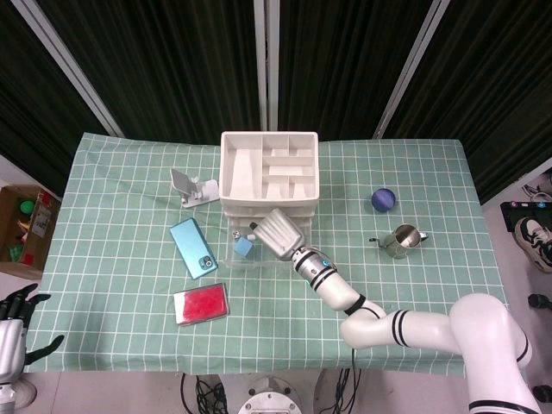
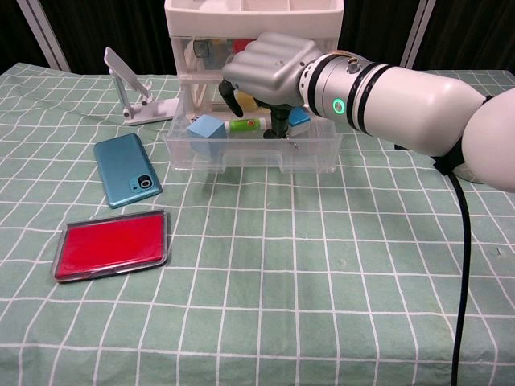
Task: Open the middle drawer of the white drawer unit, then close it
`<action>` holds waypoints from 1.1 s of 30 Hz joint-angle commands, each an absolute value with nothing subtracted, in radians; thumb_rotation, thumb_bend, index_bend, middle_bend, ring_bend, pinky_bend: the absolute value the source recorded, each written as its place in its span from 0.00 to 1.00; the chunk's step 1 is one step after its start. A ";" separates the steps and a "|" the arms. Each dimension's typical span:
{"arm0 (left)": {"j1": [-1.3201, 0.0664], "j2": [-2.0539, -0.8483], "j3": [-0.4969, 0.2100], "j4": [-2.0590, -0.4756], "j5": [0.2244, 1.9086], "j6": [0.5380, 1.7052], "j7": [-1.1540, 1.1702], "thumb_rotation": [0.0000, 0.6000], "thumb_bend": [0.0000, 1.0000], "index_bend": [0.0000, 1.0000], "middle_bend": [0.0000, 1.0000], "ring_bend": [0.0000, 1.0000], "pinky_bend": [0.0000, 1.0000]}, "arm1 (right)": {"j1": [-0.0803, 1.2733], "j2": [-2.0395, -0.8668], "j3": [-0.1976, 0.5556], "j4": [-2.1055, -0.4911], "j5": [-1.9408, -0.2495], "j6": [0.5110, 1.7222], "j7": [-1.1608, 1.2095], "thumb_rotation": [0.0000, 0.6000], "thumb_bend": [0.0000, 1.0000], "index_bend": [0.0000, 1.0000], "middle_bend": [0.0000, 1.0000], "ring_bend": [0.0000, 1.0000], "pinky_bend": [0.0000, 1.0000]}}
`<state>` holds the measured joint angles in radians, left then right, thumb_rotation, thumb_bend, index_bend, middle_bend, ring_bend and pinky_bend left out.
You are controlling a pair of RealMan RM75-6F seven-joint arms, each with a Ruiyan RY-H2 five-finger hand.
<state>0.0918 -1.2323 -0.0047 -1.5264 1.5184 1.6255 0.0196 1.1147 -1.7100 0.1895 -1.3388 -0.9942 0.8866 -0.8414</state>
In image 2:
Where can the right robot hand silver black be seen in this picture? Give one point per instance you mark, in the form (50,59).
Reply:
(273,68)

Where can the red round small item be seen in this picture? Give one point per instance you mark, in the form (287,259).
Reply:
(244,43)

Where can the white folding phone stand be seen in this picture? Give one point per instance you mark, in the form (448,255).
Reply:
(153,112)

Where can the red ink pad clear case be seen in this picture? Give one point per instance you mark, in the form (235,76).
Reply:
(112,245)

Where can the blue white eraser block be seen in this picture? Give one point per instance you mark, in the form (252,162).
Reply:
(298,120)

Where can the white plastic drawer unit frame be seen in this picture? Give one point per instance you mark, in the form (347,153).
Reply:
(201,24)

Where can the green white tube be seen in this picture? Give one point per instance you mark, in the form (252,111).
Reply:
(245,124)

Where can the black square small item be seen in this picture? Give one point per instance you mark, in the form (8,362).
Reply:
(202,48)

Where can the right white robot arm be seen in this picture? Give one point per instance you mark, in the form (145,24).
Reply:
(410,104)

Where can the clear drawer with blue cube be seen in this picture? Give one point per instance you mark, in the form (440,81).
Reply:
(249,161)

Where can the small metal keyring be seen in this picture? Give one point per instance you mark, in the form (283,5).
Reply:
(293,142)

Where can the yellow small block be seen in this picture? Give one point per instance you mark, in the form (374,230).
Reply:
(246,101)

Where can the silver frame pole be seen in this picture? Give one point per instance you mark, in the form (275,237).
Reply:
(44,36)
(416,36)

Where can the light blue cube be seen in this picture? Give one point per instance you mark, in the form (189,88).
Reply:
(205,134)

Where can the blue smartphone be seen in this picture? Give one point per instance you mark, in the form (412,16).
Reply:
(120,169)

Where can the green checked tablecloth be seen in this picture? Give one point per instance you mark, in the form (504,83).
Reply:
(281,261)

